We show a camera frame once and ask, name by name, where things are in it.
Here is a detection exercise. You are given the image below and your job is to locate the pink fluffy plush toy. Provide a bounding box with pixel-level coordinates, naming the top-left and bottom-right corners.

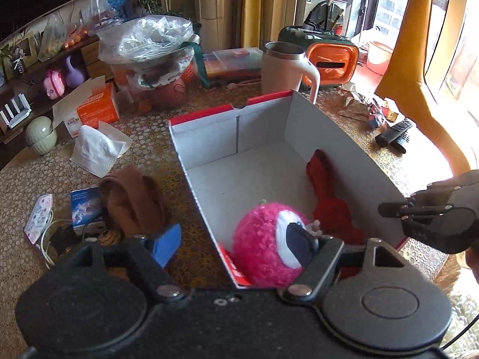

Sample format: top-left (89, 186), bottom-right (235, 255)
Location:
top-left (232, 203), bottom-right (322, 288)

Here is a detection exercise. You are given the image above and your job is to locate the right hand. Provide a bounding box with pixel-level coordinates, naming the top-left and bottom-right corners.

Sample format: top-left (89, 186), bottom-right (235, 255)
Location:
top-left (465, 248), bottom-right (479, 283)

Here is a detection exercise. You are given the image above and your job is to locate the black remote control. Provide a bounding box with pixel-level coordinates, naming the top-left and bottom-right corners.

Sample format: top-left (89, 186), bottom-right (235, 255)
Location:
top-left (390, 131), bottom-right (410, 155)
top-left (375, 118), bottom-right (415, 147)

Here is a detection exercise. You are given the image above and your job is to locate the yellow chair back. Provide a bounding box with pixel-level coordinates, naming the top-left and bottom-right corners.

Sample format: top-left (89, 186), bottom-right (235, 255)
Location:
top-left (376, 0), bottom-right (472, 175)

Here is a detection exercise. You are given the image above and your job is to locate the small blue pink toy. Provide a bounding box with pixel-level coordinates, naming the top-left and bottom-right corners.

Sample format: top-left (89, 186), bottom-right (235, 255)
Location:
top-left (366, 101), bottom-right (386, 130)

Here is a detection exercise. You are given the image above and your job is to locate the snack wrapper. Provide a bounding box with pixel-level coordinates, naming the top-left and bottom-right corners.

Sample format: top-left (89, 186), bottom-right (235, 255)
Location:
top-left (338, 92), bottom-right (370, 122)

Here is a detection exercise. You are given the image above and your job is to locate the colourful clear organizer box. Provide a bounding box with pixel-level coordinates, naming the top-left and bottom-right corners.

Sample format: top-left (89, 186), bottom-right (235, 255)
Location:
top-left (203, 47), bottom-right (262, 82)

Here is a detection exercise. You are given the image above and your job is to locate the pink toy case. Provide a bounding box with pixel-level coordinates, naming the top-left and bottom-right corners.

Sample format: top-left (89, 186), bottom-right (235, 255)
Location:
top-left (43, 70), bottom-right (65, 100)

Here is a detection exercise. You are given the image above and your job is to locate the washing machine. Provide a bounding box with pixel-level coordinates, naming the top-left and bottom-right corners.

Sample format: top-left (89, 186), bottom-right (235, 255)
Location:
top-left (296, 0), bottom-right (348, 33)

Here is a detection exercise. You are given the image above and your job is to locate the patterned face mask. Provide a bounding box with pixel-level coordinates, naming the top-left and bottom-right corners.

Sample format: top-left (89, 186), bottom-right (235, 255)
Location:
top-left (24, 194), bottom-right (53, 245)

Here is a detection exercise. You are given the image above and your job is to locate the wooden sideboard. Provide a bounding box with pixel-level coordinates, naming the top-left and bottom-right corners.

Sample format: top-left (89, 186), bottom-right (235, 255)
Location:
top-left (0, 35), bottom-right (113, 147)

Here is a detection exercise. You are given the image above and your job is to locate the plastic bag of oranges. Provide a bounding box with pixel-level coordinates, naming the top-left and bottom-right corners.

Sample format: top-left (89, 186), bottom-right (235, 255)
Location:
top-left (38, 12), bottom-right (88, 62)

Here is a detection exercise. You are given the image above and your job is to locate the red and white cardboard box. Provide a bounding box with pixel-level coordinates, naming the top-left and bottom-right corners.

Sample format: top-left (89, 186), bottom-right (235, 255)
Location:
top-left (170, 92), bottom-right (406, 288)

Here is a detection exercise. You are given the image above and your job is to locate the white insulated mug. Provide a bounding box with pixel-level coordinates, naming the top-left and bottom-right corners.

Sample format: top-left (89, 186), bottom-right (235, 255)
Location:
top-left (261, 41), bottom-right (321, 105)

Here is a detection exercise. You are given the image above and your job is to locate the small yellow box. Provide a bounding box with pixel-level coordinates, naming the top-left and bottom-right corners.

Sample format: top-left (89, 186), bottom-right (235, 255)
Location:
top-left (383, 108), bottom-right (399, 123)

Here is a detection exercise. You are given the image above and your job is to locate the picture frame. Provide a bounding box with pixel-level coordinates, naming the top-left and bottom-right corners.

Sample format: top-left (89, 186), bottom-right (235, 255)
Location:
top-left (1, 32), bottom-right (38, 67)

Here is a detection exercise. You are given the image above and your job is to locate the white charger cable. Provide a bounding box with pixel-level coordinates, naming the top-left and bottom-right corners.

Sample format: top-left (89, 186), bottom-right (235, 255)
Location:
top-left (38, 218), bottom-right (74, 270)

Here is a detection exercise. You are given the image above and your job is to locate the red cloth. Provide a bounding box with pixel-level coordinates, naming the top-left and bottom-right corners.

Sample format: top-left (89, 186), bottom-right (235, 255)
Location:
top-left (305, 149), bottom-right (366, 279)

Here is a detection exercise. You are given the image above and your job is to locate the clear plastic bag bundle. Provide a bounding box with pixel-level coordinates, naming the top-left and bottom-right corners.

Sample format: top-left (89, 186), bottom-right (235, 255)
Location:
top-left (97, 15), bottom-right (195, 64)

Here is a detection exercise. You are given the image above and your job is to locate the orange green tissue holder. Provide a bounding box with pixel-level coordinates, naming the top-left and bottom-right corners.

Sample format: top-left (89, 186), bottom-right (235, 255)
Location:
top-left (278, 26), bottom-right (359, 87)

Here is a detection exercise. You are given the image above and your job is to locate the green ceramic jar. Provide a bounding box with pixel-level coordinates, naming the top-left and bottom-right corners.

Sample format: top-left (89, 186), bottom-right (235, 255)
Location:
top-left (25, 116), bottom-right (58, 156)

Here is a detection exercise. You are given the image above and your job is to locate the white crumpled tissue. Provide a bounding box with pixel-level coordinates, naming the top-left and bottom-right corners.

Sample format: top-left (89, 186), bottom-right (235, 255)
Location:
top-left (70, 121), bottom-right (132, 178)

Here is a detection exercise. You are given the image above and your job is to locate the blue tissue pack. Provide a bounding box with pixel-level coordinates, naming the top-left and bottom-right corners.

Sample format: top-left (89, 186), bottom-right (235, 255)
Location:
top-left (70, 187), bottom-right (106, 234)

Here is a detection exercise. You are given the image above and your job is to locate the basketball in container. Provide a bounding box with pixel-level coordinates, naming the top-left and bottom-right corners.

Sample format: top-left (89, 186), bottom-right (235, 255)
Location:
top-left (151, 79), bottom-right (187, 109)

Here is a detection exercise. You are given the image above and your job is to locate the orange tissue box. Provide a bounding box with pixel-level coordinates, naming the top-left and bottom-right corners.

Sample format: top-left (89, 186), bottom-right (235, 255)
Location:
top-left (52, 75), bottom-right (119, 138)

